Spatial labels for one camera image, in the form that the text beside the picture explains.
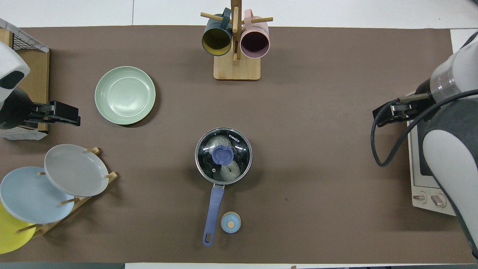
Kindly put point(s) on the brown table mat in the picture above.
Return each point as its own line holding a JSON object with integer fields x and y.
{"x": 336, "y": 93}

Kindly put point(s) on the glass lid blue knob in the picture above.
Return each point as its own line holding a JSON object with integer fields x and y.
{"x": 239, "y": 149}

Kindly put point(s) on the wooden mug tree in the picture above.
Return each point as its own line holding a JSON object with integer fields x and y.
{"x": 237, "y": 69}

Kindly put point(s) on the small blue kitchen timer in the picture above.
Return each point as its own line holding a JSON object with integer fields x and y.
{"x": 230, "y": 222}

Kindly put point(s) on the dark blue saucepan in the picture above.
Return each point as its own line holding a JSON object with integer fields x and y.
{"x": 214, "y": 209}

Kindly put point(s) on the white vermicelli bundle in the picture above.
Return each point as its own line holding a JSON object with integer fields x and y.
{"x": 217, "y": 142}
{"x": 230, "y": 171}

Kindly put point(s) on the wooden plate rack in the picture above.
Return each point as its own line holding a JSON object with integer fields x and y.
{"x": 84, "y": 200}

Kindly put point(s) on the brown wooden board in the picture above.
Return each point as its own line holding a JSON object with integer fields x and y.
{"x": 37, "y": 78}

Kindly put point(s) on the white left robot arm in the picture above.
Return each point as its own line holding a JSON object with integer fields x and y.
{"x": 11, "y": 59}

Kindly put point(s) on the grey plate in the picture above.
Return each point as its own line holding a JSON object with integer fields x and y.
{"x": 76, "y": 170}

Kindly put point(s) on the light blue plate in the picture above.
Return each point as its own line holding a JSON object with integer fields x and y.
{"x": 30, "y": 196}

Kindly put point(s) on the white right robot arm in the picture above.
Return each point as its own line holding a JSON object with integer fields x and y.
{"x": 448, "y": 157}

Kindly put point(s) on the mint green plate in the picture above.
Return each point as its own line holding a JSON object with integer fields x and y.
{"x": 125, "y": 95}

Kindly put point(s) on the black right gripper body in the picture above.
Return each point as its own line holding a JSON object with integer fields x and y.
{"x": 424, "y": 89}

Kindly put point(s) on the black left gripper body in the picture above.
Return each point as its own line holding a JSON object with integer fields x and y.
{"x": 15, "y": 110}

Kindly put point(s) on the yellow plate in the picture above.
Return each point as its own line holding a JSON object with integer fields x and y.
{"x": 9, "y": 235}

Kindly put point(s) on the dark teal mug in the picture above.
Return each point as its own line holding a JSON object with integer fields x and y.
{"x": 216, "y": 40}

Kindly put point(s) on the white toaster oven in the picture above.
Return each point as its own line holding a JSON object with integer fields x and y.
{"x": 422, "y": 194}

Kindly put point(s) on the grey patterned bag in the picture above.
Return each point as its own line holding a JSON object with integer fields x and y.
{"x": 22, "y": 134}

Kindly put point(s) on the light bamboo board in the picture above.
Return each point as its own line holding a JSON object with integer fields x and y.
{"x": 4, "y": 37}

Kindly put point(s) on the pink mug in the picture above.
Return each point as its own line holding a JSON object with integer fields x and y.
{"x": 255, "y": 43}

